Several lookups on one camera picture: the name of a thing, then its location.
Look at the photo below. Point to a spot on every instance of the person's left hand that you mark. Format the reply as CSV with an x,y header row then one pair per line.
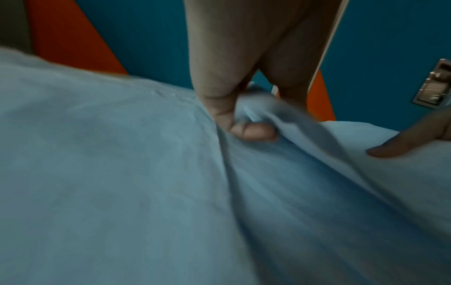
x,y
229,55

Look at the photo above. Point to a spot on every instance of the person's right hand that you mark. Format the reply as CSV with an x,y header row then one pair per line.
x,y
415,136

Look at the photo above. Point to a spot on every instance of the white sheets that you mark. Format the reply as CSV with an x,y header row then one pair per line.
x,y
141,181

